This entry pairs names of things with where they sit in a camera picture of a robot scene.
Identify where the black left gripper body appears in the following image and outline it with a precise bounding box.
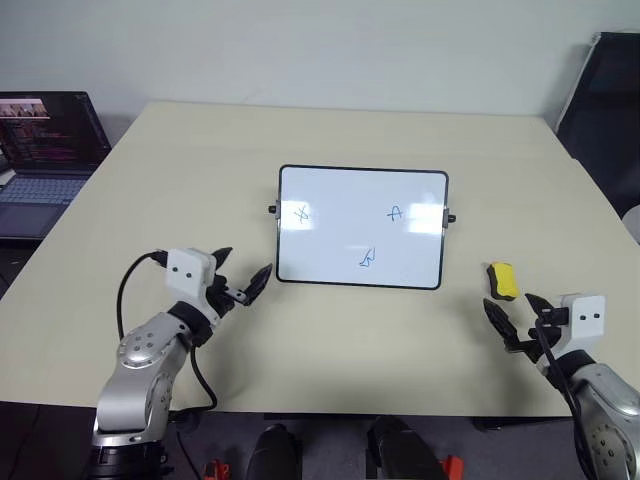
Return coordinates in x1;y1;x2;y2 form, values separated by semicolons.
202;272;250;319

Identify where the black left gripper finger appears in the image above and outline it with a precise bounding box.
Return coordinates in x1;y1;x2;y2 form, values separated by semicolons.
211;246;235;274
242;263;274;306

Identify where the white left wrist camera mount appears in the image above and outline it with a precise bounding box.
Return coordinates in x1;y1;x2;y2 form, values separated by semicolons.
164;247;218;322

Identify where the open dark laptop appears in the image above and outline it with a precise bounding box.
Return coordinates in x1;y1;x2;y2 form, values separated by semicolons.
0;90;113;242

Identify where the dark rounded shape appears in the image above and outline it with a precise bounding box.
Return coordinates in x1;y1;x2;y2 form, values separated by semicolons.
364;415;447;480
244;423;304;480

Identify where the yellow and black eraser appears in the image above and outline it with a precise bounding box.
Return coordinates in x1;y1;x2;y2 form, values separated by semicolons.
483;261;522;302

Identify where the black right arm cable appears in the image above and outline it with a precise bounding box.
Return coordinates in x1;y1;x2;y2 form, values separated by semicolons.
534;317;591;454

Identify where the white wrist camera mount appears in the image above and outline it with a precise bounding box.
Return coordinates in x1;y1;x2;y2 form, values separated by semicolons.
557;293;607;353
164;247;218;322

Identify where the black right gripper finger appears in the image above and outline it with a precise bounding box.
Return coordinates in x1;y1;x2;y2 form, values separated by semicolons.
524;293;554;317
482;297;522;352

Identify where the white round object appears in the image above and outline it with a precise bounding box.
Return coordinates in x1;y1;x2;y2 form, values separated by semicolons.
621;203;640;236

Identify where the small orange part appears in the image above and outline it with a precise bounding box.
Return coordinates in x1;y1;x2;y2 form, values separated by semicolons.
203;458;233;480
439;454;464;480

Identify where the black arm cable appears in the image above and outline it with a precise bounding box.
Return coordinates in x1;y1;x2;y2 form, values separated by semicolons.
115;249;219;412
534;317;591;454

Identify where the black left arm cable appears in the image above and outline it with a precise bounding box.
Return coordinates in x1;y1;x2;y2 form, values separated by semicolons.
115;249;219;412

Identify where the small black-framed whiteboard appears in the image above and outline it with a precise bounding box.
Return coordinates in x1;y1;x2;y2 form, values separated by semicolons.
266;163;457;291

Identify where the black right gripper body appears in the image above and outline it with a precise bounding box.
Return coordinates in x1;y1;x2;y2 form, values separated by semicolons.
504;305;571;367

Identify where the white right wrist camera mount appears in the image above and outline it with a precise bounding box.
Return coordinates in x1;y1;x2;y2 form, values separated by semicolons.
557;293;607;353

